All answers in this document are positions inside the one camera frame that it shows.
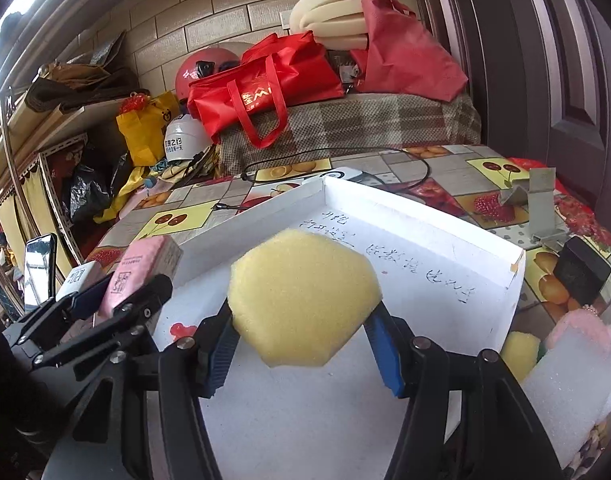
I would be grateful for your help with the matte red fabric bag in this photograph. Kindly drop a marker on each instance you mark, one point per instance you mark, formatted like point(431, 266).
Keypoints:
point(402, 57)

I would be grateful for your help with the black cube charger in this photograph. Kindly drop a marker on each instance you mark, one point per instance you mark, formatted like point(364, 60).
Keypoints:
point(581, 270)

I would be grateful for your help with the metal storage shelf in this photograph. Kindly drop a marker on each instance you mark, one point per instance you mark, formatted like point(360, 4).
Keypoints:
point(42, 141)

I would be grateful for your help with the white foam block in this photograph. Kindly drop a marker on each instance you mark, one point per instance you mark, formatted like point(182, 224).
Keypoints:
point(570, 390)

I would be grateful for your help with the yellow shopping bag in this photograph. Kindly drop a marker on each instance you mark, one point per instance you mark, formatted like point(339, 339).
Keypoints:
point(142, 121)

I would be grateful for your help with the fruit print tablecloth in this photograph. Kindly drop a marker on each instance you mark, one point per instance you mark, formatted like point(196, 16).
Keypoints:
point(435, 199)

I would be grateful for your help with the red bag on chair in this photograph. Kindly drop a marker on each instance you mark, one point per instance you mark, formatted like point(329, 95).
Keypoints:
point(542, 177)

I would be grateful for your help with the white small box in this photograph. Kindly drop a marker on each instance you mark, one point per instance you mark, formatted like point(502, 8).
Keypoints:
point(80, 278)

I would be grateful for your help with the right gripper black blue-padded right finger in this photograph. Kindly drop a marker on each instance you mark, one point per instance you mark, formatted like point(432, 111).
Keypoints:
point(467, 416)

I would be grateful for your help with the white metal bracket stand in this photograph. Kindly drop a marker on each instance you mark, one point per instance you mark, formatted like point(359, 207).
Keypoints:
point(543, 227)

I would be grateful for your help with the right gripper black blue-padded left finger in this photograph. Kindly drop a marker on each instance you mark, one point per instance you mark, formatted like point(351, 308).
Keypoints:
point(189, 370)

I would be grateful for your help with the plaid covered bench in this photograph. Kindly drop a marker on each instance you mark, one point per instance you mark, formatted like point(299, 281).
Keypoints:
point(355, 124)

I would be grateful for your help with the yellow hexagonal sponge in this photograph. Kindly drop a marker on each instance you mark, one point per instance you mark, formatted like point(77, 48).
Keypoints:
point(298, 297)

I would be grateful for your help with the pink tissue pack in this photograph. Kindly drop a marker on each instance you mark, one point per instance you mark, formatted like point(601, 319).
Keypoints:
point(142, 260)

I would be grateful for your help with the white shallow tray box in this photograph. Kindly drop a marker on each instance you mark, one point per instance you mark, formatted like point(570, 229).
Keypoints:
point(454, 268)

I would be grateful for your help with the white helmet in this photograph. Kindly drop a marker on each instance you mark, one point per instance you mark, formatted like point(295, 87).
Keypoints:
point(185, 138)

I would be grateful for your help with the pink fluffy plush pouch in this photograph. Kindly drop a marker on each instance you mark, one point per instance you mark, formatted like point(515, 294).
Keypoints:
point(587, 322)

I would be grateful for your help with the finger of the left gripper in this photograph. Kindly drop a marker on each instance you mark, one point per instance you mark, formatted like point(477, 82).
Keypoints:
point(139, 309)
point(50, 321)

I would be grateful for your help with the smartphone on mount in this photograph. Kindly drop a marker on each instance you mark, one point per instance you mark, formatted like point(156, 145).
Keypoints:
point(39, 272)

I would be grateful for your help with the black plastic bag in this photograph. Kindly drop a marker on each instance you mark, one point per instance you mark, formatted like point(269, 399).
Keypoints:
point(94, 183)

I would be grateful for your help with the glossy red tote bag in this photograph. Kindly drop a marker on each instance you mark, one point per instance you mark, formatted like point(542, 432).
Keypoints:
point(273, 75)

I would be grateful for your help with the yellow green scrub sponge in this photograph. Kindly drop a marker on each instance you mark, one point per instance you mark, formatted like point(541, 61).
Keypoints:
point(520, 353)

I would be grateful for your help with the cream foam strips bundle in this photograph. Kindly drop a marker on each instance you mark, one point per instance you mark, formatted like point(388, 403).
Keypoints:
point(338, 25)

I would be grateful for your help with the pink red helmet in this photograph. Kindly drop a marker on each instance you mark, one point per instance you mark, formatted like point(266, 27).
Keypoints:
point(201, 64)

